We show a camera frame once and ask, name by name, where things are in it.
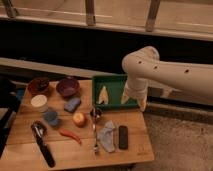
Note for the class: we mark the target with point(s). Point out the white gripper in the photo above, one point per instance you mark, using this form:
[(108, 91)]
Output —
[(135, 88)]

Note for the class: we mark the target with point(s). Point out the black eraser block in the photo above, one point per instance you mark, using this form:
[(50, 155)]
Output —
[(123, 137)]

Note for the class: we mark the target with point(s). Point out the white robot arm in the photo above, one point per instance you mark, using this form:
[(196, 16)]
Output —
[(144, 64)]

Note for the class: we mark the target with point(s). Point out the blue plastic cup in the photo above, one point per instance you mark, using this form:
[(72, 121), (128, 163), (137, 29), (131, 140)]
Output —
[(51, 117)]

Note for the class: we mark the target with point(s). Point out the white plastic cup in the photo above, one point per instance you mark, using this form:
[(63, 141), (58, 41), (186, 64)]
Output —
[(39, 102)]

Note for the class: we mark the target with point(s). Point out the green plastic tray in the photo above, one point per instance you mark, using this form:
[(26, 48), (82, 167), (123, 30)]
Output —
[(114, 85)]

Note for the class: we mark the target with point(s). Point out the yellow wedge in tray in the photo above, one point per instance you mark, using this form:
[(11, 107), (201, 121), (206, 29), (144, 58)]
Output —
[(103, 96)]

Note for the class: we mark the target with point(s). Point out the metal spoon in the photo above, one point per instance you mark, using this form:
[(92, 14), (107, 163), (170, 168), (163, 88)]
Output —
[(95, 114)]

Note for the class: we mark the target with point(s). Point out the grey blue cloth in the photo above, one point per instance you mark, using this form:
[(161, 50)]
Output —
[(106, 137)]

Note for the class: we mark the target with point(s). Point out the red yellow apple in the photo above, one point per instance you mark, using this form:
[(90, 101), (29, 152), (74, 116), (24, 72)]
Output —
[(79, 119)]

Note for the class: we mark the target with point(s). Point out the blue sponge block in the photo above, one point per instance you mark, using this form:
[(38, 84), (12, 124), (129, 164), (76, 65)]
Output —
[(72, 104)]

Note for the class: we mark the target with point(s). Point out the purple bowl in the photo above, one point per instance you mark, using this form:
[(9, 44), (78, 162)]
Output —
[(68, 86)]

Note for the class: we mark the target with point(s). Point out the red chili pepper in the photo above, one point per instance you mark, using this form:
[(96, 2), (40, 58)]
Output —
[(70, 134)]

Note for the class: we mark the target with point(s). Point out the dark red bowl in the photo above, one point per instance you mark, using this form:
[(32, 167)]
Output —
[(39, 85)]

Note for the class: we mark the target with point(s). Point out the dark chair at left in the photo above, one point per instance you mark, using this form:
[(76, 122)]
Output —
[(8, 101)]

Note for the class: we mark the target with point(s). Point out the black handled peeler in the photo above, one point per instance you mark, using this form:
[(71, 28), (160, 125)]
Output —
[(39, 131)]

